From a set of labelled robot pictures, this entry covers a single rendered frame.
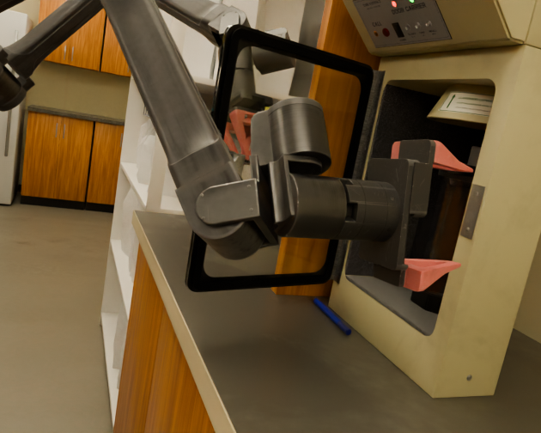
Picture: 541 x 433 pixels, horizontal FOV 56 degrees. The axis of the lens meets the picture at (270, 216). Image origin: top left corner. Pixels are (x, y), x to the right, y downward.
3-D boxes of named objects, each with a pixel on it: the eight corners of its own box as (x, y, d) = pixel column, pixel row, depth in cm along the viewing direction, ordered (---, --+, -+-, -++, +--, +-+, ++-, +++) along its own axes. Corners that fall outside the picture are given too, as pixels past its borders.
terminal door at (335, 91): (330, 283, 96) (375, 66, 89) (185, 293, 77) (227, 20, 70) (326, 282, 97) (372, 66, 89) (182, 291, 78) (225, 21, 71)
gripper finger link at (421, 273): (488, 221, 49) (409, 215, 46) (478, 292, 50) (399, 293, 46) (440, 213, 56) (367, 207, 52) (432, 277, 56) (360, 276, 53)
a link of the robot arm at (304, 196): (264, 246, 46) (289, 222, 41) (257, 177, 48) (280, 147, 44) (331, 247, 48) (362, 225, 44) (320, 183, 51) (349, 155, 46)
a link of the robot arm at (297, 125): (226, 256, 51) (196, 227, 43) (218, 155, 55) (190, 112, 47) (345, 235, 49) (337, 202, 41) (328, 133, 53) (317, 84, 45)
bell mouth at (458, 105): (486, 131, 90) (494, 100, 89) (574, 142, 74) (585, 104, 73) (404, 114, 84) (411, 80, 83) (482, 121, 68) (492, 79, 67)
